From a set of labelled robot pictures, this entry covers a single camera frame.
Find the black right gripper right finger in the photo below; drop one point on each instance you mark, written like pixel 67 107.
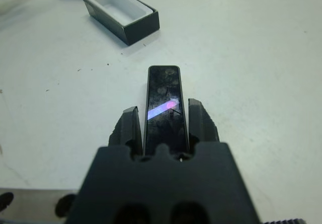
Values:
pixel 201 125

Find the black box with white insert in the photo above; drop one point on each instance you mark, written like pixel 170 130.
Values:
pixel 141 30

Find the slim black glossy camera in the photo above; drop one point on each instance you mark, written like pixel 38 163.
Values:
pixel 164 128

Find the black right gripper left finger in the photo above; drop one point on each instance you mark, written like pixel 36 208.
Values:
pixel 130 131

